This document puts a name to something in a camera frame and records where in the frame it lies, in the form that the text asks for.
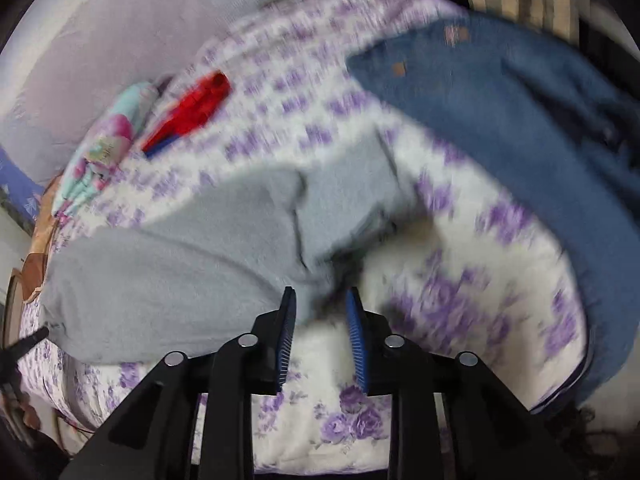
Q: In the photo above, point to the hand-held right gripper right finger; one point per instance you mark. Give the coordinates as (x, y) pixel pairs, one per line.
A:
(357, 345)

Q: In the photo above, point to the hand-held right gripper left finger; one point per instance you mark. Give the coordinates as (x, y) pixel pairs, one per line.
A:
(286, 340)

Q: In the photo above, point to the grey pants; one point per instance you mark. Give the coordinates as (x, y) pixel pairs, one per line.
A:
(200, 270)

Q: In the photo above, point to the purple floral bed sheet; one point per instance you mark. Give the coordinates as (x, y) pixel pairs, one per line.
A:
(450, 280)

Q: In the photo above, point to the red folded garment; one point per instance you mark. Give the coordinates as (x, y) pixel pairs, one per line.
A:
(192, 110)

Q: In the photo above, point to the brown wooden furniture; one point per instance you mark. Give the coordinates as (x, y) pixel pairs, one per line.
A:
(37, 255)

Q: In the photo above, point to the pastel printed folded cloth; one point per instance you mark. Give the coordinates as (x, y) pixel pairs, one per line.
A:
(107, 142)

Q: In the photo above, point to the blue denim jeans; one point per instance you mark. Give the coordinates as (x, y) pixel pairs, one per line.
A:
(525, 125)

